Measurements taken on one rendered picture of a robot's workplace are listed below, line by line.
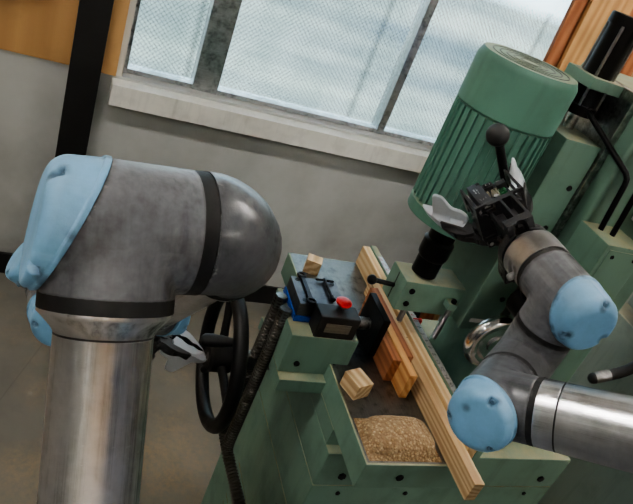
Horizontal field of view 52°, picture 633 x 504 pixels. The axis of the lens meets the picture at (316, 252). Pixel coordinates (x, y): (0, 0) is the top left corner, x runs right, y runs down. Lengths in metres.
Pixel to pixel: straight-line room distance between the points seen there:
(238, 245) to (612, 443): 0.41
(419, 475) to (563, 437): 0.49
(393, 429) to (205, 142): 1.57
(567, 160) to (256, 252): 0.74
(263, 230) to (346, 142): 1.93
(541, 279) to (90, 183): 0.52
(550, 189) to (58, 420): 0.91
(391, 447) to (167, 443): 1.21
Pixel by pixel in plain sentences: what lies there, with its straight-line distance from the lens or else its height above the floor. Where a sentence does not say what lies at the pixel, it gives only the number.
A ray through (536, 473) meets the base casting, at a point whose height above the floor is 0.76.
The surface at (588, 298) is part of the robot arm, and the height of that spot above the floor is 1.36.
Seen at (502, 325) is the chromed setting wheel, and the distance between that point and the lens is 1.28.
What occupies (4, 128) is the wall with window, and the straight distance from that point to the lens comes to 2.46.
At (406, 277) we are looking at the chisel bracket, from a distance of 1.26.
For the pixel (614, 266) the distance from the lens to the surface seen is 1.23.
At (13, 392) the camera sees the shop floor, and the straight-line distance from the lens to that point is 2.30.
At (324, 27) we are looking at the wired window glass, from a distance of 2.47.
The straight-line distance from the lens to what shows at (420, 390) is 1.26.
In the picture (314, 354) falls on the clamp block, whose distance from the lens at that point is 1.22.
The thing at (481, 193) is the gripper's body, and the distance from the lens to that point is 0.94.
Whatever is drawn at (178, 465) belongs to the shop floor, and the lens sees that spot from 2.18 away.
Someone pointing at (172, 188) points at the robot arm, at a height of 1.39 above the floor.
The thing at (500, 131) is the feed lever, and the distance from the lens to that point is 1.01.
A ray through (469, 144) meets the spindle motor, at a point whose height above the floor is 1.36.
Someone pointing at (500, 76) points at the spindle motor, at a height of 1.48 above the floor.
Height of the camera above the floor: 1.66
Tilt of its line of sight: 29 degrees down
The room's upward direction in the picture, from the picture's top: 22 degrees clockwise
